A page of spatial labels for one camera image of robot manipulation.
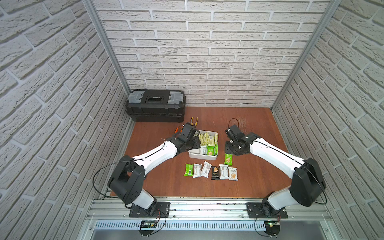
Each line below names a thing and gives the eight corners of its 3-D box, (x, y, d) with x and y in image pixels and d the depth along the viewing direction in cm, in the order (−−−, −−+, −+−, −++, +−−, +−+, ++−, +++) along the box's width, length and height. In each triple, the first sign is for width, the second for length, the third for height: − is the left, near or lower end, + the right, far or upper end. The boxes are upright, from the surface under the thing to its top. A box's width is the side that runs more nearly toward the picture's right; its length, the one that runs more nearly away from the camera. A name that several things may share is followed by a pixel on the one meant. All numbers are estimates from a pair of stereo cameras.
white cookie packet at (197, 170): (193, 178, 86) (193, 177, 84) (193, 165, 91) (193, 163, 90) (202, 178, 86) (202, 177, 85) (202, 165, 91) (202, 163, 90)
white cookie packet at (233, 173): (228, 180, 86) (229, 179, 84) (227, 168, 90) (227, 167, 88) (238, 180, 86) (238, 179, 84) (236, 168, 90) (236, 167, 89)
